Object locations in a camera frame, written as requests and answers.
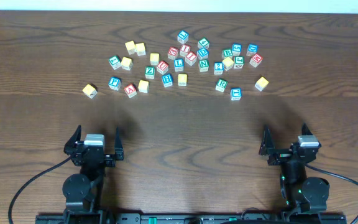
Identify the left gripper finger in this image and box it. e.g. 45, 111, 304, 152
114, 128, 123, 154
64, 125, 81, 148

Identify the yellow C block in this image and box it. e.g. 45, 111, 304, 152
138, 80, 149, 93

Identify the green R block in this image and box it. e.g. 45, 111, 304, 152
215, 78, 228, 93

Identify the yellow o block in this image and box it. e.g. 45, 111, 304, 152
150, 53, 160, 65
177, 73, 188, 86

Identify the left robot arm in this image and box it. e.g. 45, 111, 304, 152
62, 126, 124, 224

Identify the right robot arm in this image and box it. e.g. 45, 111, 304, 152
259, 124, 329, 222

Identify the blue T block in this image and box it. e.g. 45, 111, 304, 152
230, 88, 242, 101

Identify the yellow K block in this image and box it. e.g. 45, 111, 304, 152
255, 77, 269, 91

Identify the red A block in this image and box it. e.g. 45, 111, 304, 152
124, 83, 137, 98

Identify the blue P block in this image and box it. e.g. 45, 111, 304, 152
108, 77, 122, 91

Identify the red M block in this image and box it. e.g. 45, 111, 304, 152
249, 54, 264, 68

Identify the green L block left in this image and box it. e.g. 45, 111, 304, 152
109, 55, 121, 70

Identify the green Z block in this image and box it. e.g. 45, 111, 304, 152
145, 66, 155, 79

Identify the blue H block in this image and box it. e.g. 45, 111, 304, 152
162, 73, 173, 88

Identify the green J block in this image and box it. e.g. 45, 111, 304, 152
233, 56, 244, 69

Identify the yellow block beside green L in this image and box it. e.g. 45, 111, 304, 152
121, 57, 133, 70

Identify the yellow G block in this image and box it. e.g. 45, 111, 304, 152
222, 57, 234, 71

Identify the blue 2 block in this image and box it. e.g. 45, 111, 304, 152
213, 62, 224, 75

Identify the blue D block right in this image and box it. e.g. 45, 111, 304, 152
246, 44, 258, 57

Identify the blue d block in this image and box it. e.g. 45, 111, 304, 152
246, 44, 258, 57
197, 47, 209, 60

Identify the red U block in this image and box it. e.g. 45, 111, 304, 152
156, 60, 169, 75

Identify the green B block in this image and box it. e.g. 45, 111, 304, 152
222, 49, 233, 60

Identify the blue 5 block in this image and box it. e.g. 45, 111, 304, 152
231, 43, 242, 57

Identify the green N block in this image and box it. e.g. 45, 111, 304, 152
198, 59, 209, 72

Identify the yellow block far left pair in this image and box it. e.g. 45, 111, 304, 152
125, 40, 136, 55

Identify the yellow S block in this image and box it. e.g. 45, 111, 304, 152
135, 42, 146, 56

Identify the blue D block centre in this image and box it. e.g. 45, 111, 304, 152
197, 47, 209, 60

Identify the red E block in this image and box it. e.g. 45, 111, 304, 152
167, 47, 179, 60

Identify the red I block lower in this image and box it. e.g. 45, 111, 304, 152
185, 51, 197, 66

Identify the red i block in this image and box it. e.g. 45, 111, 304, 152
185, 51, 197, 66
180, 44, 191, 57

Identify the red I block upper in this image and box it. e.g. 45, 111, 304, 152
180, 44, 191, 57

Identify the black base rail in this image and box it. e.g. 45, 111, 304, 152
35, 211, 347, 224

